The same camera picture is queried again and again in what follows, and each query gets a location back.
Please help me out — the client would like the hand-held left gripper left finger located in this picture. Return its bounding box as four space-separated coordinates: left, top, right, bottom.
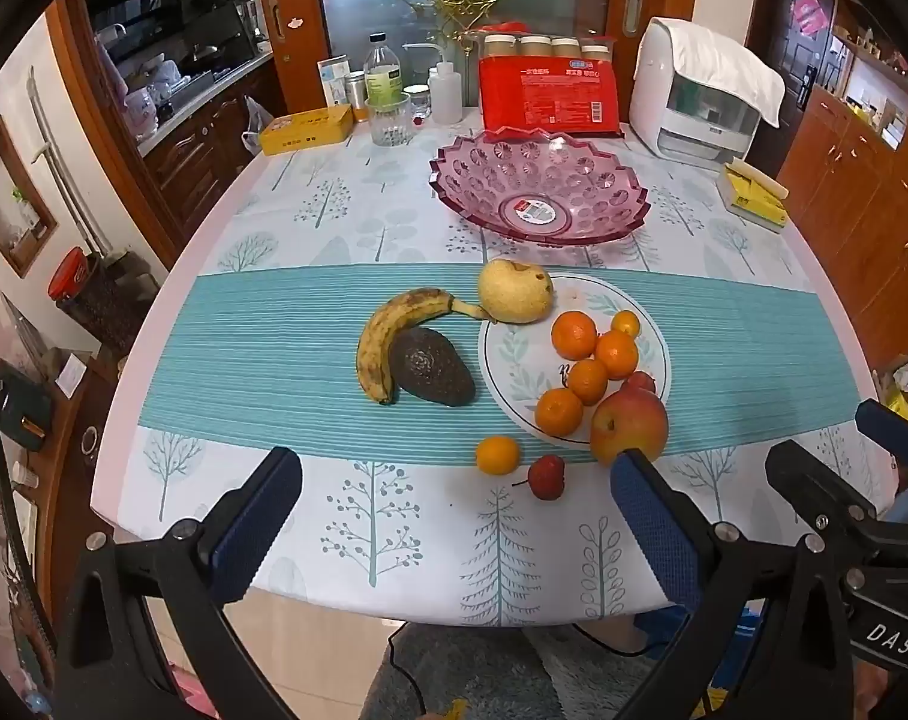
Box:
53 446 305 720

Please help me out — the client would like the dark avocado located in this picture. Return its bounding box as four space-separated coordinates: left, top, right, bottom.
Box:
388 327 476 406

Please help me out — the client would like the red pack of paper cups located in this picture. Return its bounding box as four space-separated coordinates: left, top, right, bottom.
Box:
478 22 626 140

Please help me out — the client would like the white leaf-print plate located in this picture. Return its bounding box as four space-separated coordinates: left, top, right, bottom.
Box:
478 274 672 451

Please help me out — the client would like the white towel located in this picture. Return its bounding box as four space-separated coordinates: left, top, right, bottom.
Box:
662 17 787 128

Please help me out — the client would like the wooden sideboard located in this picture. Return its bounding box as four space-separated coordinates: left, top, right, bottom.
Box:
776 82 908 368

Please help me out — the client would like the pink glass fruit bowl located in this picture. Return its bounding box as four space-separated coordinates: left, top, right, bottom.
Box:
429 127 652 246

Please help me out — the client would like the white countertop appliance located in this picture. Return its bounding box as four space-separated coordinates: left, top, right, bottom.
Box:
630 17 762 166

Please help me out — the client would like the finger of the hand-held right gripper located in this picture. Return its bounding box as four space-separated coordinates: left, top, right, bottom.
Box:
765 441 882 541
855 400 908 466

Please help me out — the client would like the white squeeze bottle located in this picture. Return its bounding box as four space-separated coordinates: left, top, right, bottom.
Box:
403 43 462 125

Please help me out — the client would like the tree-print white tablecloth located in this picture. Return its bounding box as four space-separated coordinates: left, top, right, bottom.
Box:
90 109 897 627

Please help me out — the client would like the yellow-white tissue pack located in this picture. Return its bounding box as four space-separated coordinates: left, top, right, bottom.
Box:
716 160 791 232

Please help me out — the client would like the white and blue carton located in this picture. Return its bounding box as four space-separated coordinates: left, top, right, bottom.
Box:
317 56 351 109

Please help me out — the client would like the spotted yellow banana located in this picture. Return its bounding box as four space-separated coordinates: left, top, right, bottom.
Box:
356 288 492 406

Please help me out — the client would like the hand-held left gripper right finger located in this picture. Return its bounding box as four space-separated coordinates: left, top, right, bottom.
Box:
610 448 852 720

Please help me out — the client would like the clear drinking glass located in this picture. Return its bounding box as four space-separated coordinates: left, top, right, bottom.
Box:
365 94 414 148

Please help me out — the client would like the clear bottle with green label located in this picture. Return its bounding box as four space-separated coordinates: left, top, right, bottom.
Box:
364 32 405 110

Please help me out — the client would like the white plastic bag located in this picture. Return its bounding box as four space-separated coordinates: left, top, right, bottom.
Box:
242 95 275 155

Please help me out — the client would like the grey rug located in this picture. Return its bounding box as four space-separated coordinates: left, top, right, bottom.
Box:
356 619 680 720

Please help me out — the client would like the red-yellow apple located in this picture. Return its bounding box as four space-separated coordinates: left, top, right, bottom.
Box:
590 385 670 466

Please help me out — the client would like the jar with red lid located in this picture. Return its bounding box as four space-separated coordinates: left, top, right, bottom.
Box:
47 246 144 350

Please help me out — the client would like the yellow pear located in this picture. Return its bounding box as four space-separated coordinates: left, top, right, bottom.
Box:
477 259 555 325

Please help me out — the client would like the yellow tissue box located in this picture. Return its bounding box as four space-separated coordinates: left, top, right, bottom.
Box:
259 105 354 157

